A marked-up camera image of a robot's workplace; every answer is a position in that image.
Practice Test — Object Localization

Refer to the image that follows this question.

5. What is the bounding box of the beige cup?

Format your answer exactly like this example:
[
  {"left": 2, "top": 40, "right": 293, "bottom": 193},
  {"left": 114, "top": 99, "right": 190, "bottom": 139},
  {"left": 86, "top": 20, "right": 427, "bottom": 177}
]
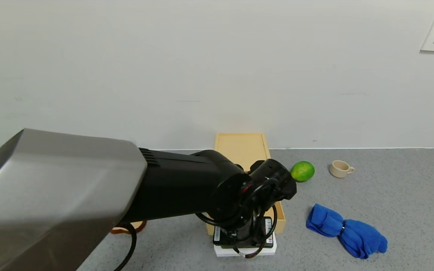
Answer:
[{"left": 329, "top": 160, "right": 355, "bottom": 178}]

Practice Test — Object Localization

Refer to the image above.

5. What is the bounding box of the brown toast slice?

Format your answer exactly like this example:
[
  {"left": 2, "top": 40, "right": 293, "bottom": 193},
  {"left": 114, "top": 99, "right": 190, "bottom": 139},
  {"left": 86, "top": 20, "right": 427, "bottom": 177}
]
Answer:
[{"left": 111, "top": 221, "right": 148, "bottom": 234}]

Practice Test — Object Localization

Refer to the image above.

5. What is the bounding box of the blue rolled cloth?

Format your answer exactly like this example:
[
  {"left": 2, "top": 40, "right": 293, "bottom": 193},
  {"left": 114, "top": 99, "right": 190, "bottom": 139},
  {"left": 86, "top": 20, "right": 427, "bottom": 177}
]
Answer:
[{"left": 306, "top": 204, "right": 388, "bottom": 259}]

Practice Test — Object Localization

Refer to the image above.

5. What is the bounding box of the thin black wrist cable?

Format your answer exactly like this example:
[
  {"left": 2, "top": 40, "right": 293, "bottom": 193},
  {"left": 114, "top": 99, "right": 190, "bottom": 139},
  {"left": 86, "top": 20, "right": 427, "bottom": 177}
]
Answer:
[{"left": 196, "top": 177, "right": 278, "bottom": 259}]

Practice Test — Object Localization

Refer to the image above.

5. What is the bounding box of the green lime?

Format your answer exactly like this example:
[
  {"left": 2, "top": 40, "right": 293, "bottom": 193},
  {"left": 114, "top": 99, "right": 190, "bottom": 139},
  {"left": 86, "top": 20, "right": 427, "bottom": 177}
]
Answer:
[{"left": 290, "top": 161, "right": 315, "bottom": 183}]

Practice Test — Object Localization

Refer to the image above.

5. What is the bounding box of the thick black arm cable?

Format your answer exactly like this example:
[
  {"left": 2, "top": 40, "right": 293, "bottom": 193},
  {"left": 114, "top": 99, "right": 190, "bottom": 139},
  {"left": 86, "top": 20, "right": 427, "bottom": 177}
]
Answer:
[{"left": 113, "top": 222, "right": 138, "bottom": 271}]

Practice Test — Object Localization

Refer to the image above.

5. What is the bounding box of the yellow drawer with white handle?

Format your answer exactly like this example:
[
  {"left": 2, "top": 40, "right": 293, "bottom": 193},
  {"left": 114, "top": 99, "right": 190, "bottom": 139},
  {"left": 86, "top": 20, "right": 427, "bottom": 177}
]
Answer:
[{"left": 206, "top": 166, "right": 286, "bottom": 257}]

